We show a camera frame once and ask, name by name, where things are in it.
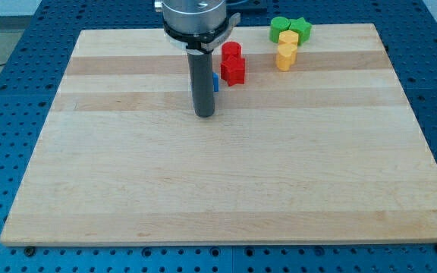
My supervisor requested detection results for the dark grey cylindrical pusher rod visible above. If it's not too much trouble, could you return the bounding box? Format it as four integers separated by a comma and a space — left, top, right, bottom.
187, 53, 215, 118

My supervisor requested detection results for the blue block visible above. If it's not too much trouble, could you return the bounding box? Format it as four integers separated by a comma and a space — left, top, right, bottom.
212, 72, 219, 93

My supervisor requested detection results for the red star block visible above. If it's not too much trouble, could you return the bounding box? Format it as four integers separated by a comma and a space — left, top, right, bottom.
221, 56, 246, 86

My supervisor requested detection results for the red cylinder block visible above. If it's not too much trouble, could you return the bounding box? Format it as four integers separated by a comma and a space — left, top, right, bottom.
221, 41, 242, 61

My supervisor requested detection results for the yellow heart block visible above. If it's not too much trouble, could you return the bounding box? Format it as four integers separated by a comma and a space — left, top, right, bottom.
275, 43, 297, 71

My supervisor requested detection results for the green cylinder block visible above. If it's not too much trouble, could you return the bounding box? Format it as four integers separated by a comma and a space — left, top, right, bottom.
269, 16, 290, 43

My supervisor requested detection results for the yellow pentagon block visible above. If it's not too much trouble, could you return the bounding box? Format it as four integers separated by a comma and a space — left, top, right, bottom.
278, 30, 300, 46

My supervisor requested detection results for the green star block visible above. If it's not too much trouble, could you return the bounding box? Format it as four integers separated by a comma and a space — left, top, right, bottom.
289, 17, 313, 46

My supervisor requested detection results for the wooden board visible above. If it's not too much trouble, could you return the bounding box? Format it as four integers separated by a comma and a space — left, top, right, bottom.
0, 24, 437, 246

